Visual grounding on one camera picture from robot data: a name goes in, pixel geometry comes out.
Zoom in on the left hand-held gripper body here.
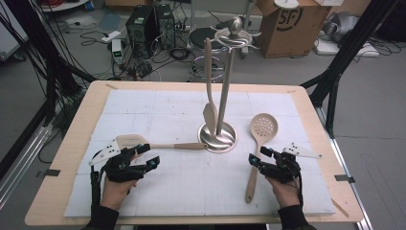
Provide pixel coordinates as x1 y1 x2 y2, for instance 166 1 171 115
88 139 147 184

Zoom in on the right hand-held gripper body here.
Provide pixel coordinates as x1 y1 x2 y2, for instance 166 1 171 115
258 142 323 185

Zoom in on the beige skimmer spoon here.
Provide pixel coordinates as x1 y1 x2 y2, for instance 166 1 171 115
244 112 280 204

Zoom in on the beige slotted spatula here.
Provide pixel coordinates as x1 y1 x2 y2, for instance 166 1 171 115
115 133 209 151

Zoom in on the metal utensil stand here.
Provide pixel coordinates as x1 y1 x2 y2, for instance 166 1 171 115
196 16 262 153

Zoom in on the beige solid spatula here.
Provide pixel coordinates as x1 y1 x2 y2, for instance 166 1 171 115
202 37 219 138

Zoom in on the person's left hand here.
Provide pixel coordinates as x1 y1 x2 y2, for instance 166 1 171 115
100 178 140 212

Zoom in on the person's right hand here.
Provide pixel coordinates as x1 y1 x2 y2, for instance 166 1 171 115
266 175 303 209

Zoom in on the black tape strip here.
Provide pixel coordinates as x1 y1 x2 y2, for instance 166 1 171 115
334 173 356 185
35 168 61 179

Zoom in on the white device with green display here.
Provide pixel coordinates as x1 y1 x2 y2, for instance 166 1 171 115
110 38 124 65

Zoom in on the cardboard box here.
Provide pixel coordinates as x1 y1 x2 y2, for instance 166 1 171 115
255 0 333 59

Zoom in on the white power strip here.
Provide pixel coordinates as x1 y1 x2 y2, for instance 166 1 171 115
101 30 123 43

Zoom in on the large black computer tower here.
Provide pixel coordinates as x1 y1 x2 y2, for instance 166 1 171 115
124 5 159 60

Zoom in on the white flat box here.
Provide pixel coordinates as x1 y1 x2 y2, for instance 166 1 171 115
314 37 381 58

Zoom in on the black round stool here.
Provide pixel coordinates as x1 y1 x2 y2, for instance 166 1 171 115
188 27 229 82

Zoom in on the slim black computer tower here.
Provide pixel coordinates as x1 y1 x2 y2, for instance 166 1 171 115
155 3 176 51

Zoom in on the grey plastic device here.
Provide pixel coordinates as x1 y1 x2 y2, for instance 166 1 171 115
322 11 360 42

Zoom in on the white round lid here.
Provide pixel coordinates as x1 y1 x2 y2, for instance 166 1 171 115
274 0 300 10

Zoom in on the white round table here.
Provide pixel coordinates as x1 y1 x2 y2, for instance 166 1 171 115
39 0 90 13

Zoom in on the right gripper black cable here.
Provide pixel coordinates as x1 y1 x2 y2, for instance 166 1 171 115
296 178 305 207

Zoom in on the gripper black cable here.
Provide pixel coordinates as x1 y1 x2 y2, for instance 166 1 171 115
90 152 103 221
296 178 305 207

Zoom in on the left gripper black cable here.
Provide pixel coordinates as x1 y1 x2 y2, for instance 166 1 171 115
90 152 103 221

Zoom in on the aluminium rail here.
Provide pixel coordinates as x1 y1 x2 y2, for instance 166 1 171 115
0 123 54 209
314 106 374 230

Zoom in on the black frame strut with cables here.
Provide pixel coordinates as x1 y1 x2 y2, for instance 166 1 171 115
0 0 97 128

